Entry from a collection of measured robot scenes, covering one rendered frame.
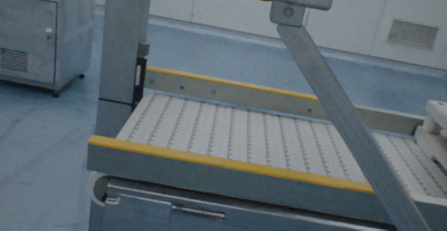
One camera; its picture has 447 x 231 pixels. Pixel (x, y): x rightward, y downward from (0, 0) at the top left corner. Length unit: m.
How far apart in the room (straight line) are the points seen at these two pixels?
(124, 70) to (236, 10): 4.77
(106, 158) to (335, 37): 5.20
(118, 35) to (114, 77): 0.07
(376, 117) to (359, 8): 4.85
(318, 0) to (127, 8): 0.40
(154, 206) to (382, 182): 0.23
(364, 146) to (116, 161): 0.25
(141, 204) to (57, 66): 2.52
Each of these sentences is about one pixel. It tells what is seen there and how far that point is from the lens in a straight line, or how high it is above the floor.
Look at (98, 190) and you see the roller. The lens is 0.51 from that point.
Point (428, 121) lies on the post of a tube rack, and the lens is 0.75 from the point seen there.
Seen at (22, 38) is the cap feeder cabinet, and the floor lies 0.37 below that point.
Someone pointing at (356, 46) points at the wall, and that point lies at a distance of 5.66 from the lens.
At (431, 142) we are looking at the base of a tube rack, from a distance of 0.72.
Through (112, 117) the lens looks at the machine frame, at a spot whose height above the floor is 0.84.
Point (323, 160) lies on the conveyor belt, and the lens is 0.61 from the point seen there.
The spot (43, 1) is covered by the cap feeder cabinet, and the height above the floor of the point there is 0.61.
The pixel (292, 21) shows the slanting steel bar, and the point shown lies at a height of 1.10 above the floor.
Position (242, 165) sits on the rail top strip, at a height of 0.95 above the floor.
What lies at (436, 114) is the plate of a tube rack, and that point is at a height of 0.97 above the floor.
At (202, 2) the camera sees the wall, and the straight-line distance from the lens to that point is 5.50.
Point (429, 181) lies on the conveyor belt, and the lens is 0.65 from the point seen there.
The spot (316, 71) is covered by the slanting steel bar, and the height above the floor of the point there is 1.06.
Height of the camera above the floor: 1.16
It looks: 21 degrees down
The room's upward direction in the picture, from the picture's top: 11 degrees clockwise
